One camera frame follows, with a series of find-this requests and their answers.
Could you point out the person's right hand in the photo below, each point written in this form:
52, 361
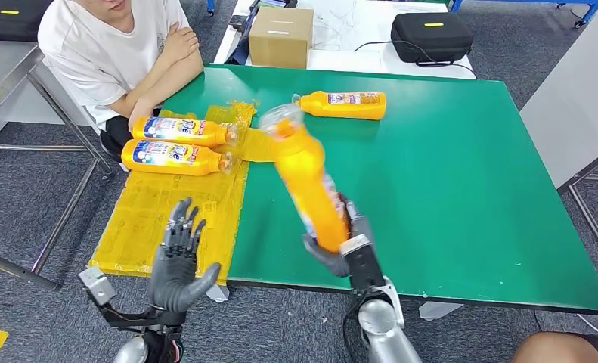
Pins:
181, 44

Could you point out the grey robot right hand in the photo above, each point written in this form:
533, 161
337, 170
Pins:
328, 263

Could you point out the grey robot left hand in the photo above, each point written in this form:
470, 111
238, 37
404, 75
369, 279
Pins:
176, 280

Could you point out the person's left hand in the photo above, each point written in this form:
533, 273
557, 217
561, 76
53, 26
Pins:
142, 110

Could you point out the orange detergent bottle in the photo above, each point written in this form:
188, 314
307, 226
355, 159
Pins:
198, 168
348, 111
303, 175
208, 134

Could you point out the black round stool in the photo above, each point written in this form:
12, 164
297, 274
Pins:
111, 150

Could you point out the dark blue folder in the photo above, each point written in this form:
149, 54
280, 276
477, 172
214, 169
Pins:
238, 50

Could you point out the black smartphone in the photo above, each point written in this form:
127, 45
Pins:
237, 21

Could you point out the yellow taped sheet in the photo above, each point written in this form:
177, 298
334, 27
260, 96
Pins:
138, 225

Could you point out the person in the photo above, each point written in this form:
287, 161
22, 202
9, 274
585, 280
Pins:
98, 55

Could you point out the brown cardboard box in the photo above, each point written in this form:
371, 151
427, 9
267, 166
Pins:
278, 40

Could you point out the green top table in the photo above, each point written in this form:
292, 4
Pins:
429, 200

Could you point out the black zip case yellow tag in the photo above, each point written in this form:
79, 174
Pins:
13, 22
429, 40

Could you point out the white table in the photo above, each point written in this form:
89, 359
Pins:
348, 60

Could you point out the person's knee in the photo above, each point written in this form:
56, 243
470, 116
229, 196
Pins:
549, 350

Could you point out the pale grey table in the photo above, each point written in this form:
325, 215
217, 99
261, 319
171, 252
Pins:
574, 100

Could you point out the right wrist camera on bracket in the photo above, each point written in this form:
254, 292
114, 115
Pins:
366, 268

